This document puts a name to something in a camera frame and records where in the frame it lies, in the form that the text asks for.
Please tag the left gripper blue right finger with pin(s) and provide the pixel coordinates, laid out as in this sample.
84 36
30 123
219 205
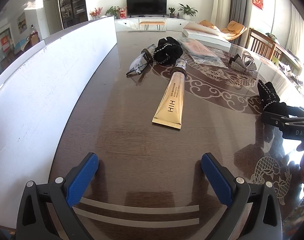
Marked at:
264 219

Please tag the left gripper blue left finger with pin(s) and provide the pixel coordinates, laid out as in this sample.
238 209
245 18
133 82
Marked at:
34 219

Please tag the packaged pink item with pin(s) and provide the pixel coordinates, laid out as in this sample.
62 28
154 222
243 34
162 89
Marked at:
199 52

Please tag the gold cosmetic tube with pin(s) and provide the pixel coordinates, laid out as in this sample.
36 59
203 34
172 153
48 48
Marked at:
170 109

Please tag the clear safety glasses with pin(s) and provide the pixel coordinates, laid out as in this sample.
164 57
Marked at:
142 61

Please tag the wooden dining chair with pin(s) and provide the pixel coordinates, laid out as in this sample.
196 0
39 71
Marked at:
260 44

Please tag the white storage box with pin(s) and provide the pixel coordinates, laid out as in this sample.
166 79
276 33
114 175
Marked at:
38 92

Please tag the orange lounge chair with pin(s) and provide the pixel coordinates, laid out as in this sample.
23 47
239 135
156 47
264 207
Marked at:
231 32

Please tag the white flat gift box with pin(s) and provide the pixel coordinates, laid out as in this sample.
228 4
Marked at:
208 36

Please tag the white standing air conditioner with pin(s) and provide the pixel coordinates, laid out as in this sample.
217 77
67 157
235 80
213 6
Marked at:
220 13

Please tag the grey curtain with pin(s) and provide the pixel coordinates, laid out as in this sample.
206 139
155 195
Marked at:
240 11

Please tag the green potted plant right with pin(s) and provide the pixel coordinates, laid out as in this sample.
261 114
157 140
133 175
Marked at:
187 11

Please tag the green potted plant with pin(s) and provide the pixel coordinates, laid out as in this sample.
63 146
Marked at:
187 11
113 11

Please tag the small dark potted plant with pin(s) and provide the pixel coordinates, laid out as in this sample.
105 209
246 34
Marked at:
171 12

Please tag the small wooden stool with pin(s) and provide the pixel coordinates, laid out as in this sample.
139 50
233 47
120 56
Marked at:
152 25

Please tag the white tv cabinet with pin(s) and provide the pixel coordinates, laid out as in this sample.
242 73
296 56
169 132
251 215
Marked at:
132 24

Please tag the black flat television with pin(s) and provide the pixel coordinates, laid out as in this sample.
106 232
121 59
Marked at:
146 7

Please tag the red flower vase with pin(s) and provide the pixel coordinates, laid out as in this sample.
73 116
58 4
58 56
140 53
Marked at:
95 14

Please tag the green potted plant left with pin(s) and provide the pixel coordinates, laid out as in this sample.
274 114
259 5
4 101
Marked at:
113 11

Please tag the black glass display cabinet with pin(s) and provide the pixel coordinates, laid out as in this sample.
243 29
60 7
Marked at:
72 12

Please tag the framed wall painting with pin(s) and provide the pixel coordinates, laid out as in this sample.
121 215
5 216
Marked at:
21 23

